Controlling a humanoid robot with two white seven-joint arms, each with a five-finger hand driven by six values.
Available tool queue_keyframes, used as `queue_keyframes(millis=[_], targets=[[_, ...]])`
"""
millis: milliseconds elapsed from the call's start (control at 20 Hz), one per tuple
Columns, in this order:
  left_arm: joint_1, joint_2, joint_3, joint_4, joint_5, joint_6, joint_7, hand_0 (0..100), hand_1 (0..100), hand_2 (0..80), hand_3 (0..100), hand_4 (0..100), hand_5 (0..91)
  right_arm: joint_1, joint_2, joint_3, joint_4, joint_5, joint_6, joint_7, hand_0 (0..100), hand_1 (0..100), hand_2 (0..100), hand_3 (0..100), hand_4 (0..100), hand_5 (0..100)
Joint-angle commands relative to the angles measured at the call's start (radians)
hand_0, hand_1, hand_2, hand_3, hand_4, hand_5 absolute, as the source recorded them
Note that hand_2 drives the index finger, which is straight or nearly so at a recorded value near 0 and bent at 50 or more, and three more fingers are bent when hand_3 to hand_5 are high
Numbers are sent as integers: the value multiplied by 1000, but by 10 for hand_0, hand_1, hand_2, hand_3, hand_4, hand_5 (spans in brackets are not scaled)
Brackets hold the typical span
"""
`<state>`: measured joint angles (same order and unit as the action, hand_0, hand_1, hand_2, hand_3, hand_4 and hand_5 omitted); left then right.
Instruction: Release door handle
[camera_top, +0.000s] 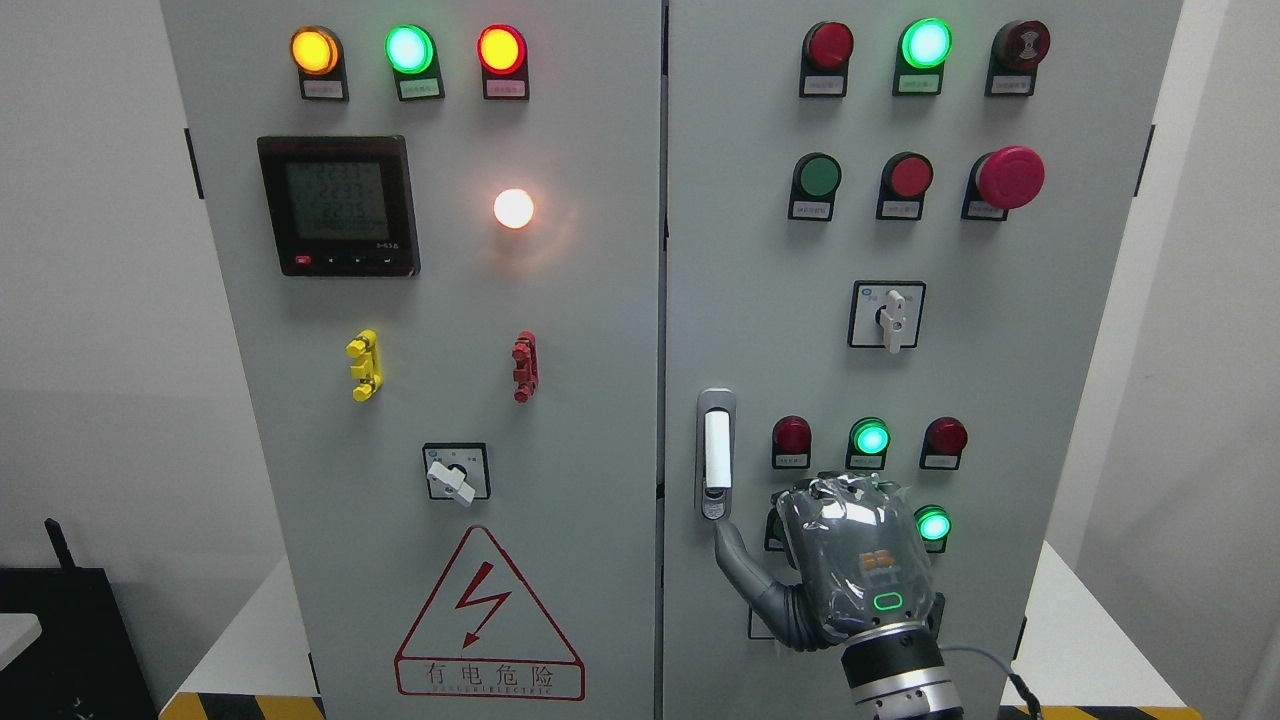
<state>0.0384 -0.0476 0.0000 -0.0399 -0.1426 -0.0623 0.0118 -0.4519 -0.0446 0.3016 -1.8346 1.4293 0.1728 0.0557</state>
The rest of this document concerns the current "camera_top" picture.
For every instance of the red indicator light middle left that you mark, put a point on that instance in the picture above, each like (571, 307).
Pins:
(791, 443)

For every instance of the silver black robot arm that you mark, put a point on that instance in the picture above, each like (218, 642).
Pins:
(897, 672)

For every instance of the red indicator light middle right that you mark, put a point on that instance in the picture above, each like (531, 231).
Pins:
(943, 444)

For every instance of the green indicator light top row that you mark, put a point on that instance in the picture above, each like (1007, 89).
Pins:
(924, 47)

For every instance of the black box with antenna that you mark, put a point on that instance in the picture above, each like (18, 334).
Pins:
(82, 665)

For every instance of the white platform with hazard stripes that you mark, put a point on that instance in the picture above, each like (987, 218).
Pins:
(1077, 660)

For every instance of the white indicator light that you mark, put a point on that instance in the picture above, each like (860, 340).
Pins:
(513, 208)

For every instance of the white rotary switch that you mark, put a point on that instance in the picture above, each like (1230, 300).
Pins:
(757, 629)
(886, 314)

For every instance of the dark red buzzer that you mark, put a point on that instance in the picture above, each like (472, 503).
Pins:
(1016, 51)

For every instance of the white rotary switch left door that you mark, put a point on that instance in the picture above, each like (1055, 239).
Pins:
(457, 472)

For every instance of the green push button upper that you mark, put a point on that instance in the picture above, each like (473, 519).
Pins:
(814, 184)

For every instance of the yellow indicator light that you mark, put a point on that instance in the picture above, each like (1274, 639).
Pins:
(321, 67)

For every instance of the red indicator light left door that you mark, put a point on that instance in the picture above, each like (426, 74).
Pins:
(504, 62)

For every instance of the red push button upper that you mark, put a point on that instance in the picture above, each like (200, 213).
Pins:
(905, 179)

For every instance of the red emergency stop button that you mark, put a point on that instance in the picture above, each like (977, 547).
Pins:
(1003, 180)

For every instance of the yellow terminal post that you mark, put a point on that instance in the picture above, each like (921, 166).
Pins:
(363, 351)

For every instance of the green indicator light middle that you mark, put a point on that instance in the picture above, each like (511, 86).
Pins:
(869, 439)

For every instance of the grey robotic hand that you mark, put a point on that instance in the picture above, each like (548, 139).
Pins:
(863, 567)

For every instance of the white rotary switch upper right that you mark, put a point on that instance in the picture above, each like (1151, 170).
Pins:
(886, 314)

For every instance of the red indicator light top row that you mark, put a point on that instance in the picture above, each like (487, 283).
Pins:
(824, 60)

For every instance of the grey cabinet door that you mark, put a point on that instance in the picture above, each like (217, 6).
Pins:
(760, 304)
(574, 470)

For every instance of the red terminal post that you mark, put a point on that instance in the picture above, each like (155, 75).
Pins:
(524, 354)

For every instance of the green indicator light left door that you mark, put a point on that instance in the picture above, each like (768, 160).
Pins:
(415, 64)

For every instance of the white rotary switch lower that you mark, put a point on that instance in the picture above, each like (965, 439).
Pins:
(757, 629)

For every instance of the red electrical hazard sticker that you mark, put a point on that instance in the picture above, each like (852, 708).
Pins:
(484, 633)

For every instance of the black digital power meter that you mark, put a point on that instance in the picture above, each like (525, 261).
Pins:
(340, 206)

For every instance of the silver door handle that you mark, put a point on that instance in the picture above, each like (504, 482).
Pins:
(716, 424)

